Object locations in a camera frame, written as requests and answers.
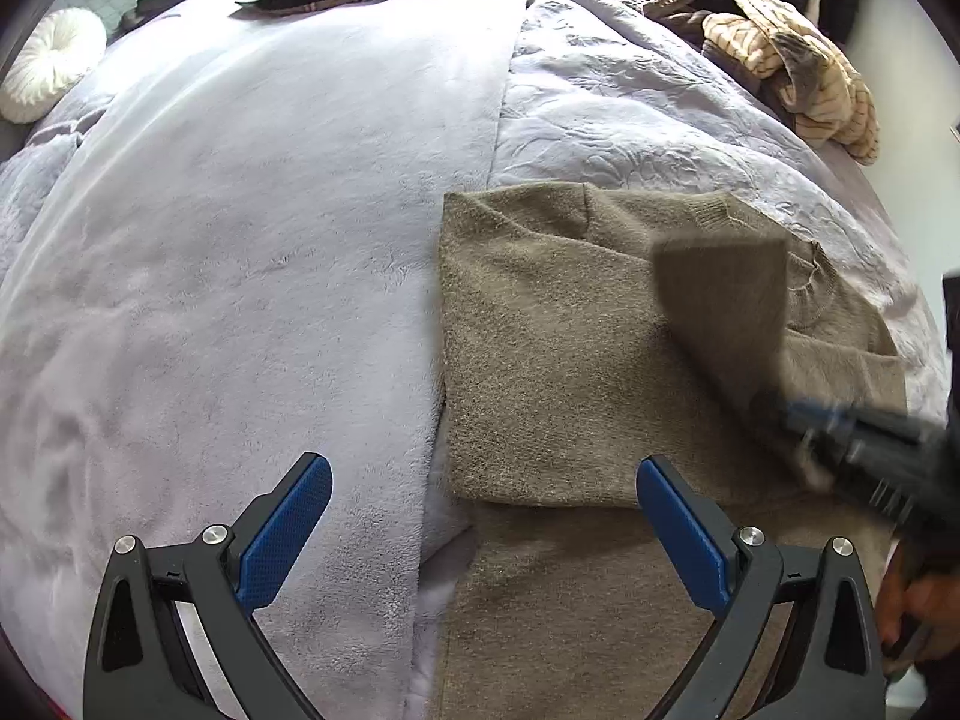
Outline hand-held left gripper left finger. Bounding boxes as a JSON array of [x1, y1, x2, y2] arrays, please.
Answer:
[[82, 452, 333, 720]]

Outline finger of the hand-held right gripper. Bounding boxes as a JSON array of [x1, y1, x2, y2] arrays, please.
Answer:
[[754, 388, 856, 492]]

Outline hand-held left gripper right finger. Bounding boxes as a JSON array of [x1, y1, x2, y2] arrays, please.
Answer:
[[635, 454, 887, 720]]

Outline olive brown knit sweater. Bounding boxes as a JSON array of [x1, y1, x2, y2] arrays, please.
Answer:
[[435, 181, 910, 720]]

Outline person's right hand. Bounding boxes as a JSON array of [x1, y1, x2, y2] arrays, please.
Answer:
[[876, 540, 947, 657]]

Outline smooth lavender fleece blanket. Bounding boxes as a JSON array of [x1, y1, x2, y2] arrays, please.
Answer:
[[0, 0, 535, 720]]

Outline embossed lavender blanket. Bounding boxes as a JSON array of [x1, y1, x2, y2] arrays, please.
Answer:
[[405, 0, 950, 720]]

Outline beige striped garment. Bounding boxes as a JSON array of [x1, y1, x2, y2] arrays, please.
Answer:
[[600, 0, 880, 166]]

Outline white round pleated pillow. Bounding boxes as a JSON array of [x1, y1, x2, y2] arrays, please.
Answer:
[[0, 7, 108, 124]]

